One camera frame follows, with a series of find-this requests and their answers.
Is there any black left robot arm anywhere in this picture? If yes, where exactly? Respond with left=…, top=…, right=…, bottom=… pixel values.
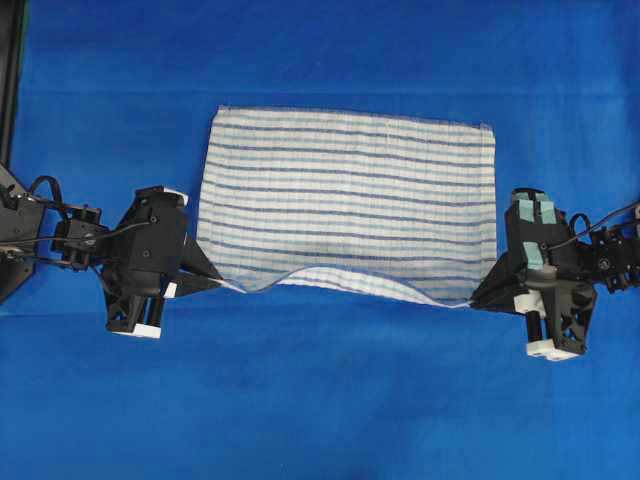
left=1, top=176, right=223, bottom=339

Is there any blue table cloth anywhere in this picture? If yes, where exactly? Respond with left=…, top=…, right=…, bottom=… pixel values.
left=1, top=1, right=639, bottom=479

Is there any white blue striped towel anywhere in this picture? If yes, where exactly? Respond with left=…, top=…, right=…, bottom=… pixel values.
left=197, top=106, right=497, bottom=308

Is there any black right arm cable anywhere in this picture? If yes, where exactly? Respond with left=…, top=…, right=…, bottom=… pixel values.
left=542, top=202, right=640, bottom=251

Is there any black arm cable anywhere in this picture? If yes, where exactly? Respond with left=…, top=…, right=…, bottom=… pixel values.
left=542, top=202, right=640, bottom=251
left=0, top=174, right=156, bottom=261

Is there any black aluminium frame rail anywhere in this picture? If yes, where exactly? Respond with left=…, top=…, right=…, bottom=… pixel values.
left=0, top=0, right=29, bottom=167

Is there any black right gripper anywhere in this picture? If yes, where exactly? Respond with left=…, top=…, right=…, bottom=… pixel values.
left=470, top=188, right=597, bottom=361

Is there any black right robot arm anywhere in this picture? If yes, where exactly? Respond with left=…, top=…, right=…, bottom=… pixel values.
left=470, top=188, right=639, bottom=362

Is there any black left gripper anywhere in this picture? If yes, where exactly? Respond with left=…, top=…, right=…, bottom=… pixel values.
left=99, top=186, right=222, bottom=339

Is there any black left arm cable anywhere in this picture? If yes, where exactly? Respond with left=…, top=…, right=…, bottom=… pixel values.
left=0, top=174, right=156, bottom=261

